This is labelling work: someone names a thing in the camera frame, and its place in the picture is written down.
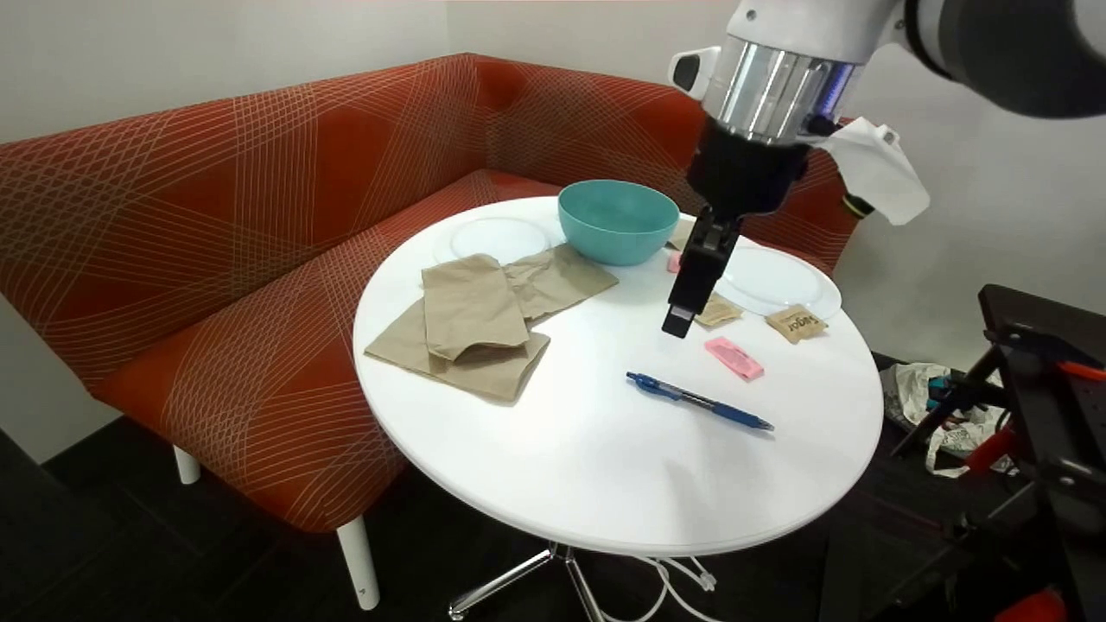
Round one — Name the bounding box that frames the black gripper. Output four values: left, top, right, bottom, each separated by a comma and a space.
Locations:
660, 122, 811, 342

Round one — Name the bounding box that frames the teal blue bowl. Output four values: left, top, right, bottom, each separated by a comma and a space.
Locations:
553, 176, 684, 271

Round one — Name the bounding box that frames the blue pen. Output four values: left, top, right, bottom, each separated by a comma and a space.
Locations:
623, 366, 777, 438

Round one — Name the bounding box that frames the large clear plastic plate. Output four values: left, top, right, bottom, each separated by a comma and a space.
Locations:
717, 234, 847, 325

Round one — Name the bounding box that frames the large pink packet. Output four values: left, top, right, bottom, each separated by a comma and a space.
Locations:
702, 332, 769, 387

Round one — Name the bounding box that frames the printed brown paper packet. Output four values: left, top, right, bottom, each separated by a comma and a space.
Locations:
760, 299, 832, 348

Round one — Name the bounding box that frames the crumpled brown napkin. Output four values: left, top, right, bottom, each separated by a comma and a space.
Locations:
502, 243, 623, 325

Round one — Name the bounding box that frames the small clear plastic plate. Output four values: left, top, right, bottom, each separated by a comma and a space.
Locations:
443, 212, 565, 271

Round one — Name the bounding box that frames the folded brown napkin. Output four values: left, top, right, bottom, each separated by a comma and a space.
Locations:
419, 253, 535, 366

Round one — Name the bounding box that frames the large flat brown napkin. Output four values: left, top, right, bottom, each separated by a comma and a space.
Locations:
361, 298, 553, 412

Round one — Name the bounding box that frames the white bag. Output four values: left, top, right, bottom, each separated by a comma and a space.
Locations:
877, 356, 984, 485

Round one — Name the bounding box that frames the chrome table base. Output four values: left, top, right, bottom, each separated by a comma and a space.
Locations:
443, 542, 721, 622

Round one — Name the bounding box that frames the black and red stand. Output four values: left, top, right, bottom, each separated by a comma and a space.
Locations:
880, 281, 1106, 622

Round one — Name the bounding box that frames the long white sofa leg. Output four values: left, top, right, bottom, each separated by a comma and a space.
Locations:
332, 514, 383, 616

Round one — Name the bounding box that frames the orange patterned corner sofa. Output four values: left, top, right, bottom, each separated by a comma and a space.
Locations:
0, 48, 895, 539

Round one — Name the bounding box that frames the short white sofa leg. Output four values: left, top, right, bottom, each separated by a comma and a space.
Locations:
169, 442, 203, 492

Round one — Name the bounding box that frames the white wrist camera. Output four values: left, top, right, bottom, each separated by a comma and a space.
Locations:
820, 114, 932, 227

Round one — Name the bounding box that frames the white cable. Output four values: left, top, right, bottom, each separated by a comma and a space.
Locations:
616, 553, 721, 622

